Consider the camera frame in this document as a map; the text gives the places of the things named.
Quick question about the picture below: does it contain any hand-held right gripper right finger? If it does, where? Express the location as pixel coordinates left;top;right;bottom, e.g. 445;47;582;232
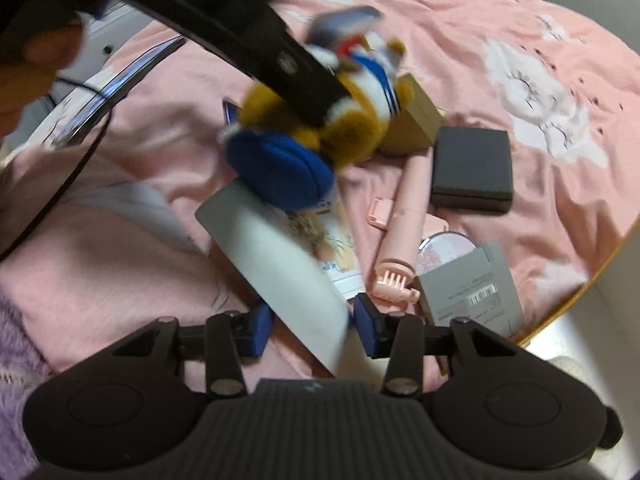
354;294;521;398

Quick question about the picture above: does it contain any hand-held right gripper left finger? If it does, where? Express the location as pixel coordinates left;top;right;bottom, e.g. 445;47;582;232
107;305;275;401

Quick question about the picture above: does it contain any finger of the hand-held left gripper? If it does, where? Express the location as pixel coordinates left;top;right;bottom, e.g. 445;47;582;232
259;40;348;123
306;6;383;46

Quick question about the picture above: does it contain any white card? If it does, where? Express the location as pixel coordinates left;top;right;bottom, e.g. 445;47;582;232
194;180;352;378

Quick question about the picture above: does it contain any white printed tube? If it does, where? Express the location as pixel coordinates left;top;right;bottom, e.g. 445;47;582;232
280;195;368;301

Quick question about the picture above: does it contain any blue card pack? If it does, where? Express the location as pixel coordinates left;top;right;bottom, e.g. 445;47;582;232
221;100;243;128

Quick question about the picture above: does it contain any black white panda plush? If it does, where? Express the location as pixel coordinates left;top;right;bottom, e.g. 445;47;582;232
544;355;626;461

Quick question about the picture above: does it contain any white box with orange rim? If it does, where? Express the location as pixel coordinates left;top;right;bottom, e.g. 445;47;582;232
517;237;640;366

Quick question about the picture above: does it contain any person's left hand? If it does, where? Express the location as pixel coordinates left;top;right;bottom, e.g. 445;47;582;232
0;22;85;137

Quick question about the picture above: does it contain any white cabinet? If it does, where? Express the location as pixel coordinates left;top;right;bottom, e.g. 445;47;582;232
70;0;168;86

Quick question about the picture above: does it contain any pink printed bedsheet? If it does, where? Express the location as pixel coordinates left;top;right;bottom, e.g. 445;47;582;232
0;0;640;376

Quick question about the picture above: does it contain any round pink compact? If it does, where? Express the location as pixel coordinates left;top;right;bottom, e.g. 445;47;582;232
416;230;482;278

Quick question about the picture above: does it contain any tan cardboard box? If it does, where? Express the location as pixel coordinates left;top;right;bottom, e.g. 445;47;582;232
380;72;445;157

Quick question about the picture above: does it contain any grey paper box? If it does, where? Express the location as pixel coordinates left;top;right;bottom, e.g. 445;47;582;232
415;241;527;336

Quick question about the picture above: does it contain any small pink clip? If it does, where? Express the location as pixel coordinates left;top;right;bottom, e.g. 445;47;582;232
367;198;396;228

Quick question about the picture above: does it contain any pink fuzzy blanket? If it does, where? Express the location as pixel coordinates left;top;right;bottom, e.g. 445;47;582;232
0;150;266;376

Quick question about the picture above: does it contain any black flat box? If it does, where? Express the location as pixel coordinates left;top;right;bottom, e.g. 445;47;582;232
430;126;515;217

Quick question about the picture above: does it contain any purple fuzzy cloth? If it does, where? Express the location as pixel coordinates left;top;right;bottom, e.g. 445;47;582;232
0;285;56;480

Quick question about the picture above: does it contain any chrome rail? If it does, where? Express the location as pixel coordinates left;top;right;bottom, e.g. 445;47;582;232
47;37;187;148

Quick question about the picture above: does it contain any black cable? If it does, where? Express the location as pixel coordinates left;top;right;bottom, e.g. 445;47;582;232
0;77;113;261

